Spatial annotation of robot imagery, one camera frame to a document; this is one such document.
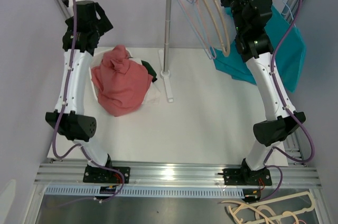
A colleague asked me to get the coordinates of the pink wire hanger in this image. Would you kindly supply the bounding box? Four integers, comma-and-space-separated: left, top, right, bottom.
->
175, 0, 216, 58

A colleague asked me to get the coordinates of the red t shirt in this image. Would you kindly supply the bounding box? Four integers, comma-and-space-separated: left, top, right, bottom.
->
91, 45, 152, 117

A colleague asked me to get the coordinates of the teal t shirt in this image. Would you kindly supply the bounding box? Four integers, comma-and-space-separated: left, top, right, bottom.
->
210, 7, 306, 92

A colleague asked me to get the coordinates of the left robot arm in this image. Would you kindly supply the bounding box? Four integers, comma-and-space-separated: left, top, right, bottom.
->
45, 1, 114, 182

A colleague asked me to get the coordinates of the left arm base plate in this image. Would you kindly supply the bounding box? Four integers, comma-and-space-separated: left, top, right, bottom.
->
83, 165, 130, 184

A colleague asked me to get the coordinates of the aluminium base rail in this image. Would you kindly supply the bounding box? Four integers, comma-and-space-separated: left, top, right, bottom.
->
34, 160, 322, 189

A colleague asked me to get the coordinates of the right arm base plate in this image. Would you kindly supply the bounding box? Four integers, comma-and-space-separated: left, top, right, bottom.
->
217, 168, 272, 186

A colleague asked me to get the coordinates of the wooden hanger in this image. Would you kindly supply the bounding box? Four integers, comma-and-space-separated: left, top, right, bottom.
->
198, 0, 231, 58

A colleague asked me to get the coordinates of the light blue wire hanger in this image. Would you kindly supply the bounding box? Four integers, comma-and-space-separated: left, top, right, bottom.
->
173, 0, 217, 60

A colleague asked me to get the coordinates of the pile of spare hangers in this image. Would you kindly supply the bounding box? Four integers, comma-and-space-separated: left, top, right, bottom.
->
220, 191, 316, 223

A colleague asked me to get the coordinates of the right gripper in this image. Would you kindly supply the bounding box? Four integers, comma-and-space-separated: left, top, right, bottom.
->
221, 0, 255, 35

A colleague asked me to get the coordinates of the slotted cable duct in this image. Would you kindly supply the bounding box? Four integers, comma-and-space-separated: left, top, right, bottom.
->
45, 185, 258, 199

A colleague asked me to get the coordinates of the white plastic basket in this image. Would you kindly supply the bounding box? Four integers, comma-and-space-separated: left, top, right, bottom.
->
89, 48, 133, 103

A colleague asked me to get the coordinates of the green and white t shirt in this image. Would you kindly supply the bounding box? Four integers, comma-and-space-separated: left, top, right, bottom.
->
141, 60, 161, 105

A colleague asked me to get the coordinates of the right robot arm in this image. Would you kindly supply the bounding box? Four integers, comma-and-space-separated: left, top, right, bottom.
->
220, 0, 306, 184

